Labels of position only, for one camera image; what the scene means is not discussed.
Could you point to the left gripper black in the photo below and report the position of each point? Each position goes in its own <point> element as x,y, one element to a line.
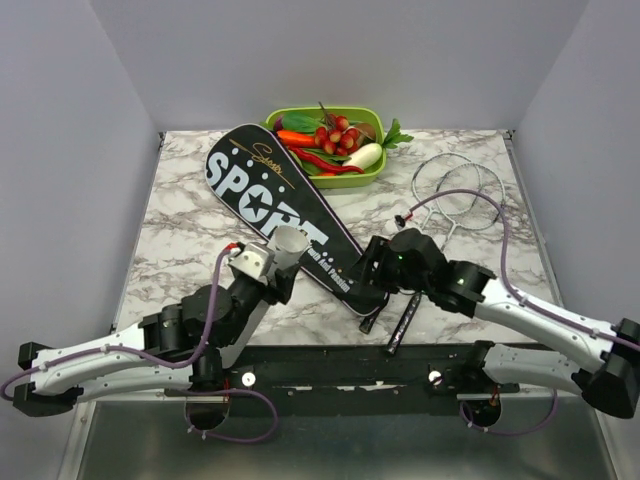
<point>285,283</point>

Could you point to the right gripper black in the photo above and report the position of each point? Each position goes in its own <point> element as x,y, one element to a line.
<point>378,250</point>

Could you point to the white shuttlecock tube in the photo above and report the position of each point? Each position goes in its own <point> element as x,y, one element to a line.
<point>288,244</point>

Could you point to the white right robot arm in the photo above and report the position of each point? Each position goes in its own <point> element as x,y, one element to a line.
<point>594,359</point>

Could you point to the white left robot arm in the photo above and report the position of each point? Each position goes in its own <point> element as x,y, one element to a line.
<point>186,346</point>

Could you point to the red toy chili pepper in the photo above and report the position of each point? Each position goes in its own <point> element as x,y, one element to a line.
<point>323,164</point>

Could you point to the white toy radish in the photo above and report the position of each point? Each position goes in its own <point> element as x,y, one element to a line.
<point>365,157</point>

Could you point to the black racket cover bag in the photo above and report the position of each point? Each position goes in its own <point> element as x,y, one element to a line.
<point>252,174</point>

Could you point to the green plastic basket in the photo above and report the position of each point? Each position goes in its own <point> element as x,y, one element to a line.
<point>306,119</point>

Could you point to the red toy cherry bunch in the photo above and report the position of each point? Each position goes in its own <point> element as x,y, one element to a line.
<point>335,135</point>

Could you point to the brown toy mushroom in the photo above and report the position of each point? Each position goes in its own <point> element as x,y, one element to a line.
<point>367,130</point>

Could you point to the orange toy carrot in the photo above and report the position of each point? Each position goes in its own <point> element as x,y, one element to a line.
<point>296,139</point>

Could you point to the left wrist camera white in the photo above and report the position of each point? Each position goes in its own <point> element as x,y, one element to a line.
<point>253,260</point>

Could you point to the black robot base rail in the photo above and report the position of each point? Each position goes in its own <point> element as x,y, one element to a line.
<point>362,380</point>

